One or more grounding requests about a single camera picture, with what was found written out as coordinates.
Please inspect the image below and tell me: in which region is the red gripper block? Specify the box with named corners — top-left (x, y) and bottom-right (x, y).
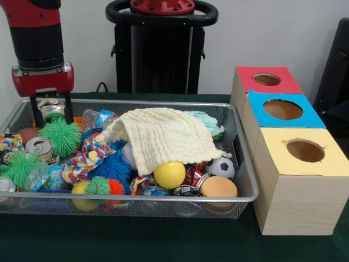
top-left (11, 62), bottom-right (75, 129)

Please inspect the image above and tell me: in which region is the cream knitted cloth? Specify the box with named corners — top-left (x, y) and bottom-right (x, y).
top-left (95, 108), bottom-right (226, 177)

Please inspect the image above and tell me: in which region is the mint green knitted cloth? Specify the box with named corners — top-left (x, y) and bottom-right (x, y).
top-left (185, 110), bottom-right (226, 140)

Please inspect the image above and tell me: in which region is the shallow metal mesh bin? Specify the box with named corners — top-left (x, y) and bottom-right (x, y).
top-left (0, 97), bottom-right (260, 219)

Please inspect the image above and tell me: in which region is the wooden box with three holes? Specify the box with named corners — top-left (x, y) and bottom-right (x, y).
top-left (230, 65), bottom-right (349, 236)

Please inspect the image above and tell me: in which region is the green spiky ball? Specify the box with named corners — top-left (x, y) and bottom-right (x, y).
top-left (38, 117), bottom-right (82, 158)
top-left (0, 151), bottom-right (41, 189)

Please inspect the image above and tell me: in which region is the colourful patterned cloth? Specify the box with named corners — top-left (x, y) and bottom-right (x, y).
top-left (62, 133), bottom-right (117, 186)

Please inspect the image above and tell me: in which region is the small globe ball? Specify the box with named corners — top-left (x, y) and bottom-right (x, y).
top-left (45, 165), bottom-right (66, 190)

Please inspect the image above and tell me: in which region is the blue spiky ball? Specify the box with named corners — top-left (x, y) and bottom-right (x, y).
top-left (86, 140), bottom-right (134, 195)

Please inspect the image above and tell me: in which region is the smooth yellow ball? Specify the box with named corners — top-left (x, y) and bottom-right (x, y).
top-left (153, 160), bottom-right (186, 189)

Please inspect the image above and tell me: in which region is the dark green table cloth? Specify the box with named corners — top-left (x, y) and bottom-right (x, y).
top-left (0, 92), bottom-right (349, 262)
top-left (326, 99), bottom-right (349, 132)

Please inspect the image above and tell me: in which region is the small soccer ball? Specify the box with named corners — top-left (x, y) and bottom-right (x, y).
top-left (206, 157), bottom-right (236, 180)

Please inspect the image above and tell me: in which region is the round container with orange lid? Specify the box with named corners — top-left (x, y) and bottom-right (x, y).
top-left (200, 176), bottom-right (238, 215)

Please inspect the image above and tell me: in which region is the black panel stand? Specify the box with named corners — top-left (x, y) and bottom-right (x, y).
top-left (313, 17), bottom-right (349, 110)

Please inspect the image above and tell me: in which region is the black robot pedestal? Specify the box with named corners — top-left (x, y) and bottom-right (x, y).
top-left (105, 0), bottom-right (219, 95)

